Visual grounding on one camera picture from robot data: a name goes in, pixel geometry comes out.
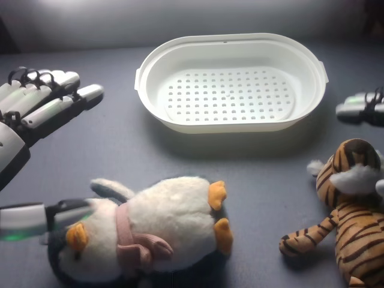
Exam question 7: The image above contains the white perforated plastic basket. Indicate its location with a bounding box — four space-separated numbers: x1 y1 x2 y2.
134 32 329 135

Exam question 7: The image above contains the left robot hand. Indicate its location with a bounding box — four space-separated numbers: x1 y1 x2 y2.
0 67 105 242

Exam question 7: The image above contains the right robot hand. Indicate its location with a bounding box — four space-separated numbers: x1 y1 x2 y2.
335 86 384 127

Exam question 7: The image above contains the orange striped tiger plush toy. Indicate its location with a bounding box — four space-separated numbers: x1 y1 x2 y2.
278 138 384 288

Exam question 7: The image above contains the white penguin plush toy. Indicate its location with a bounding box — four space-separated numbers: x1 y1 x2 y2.
46 176 234 288

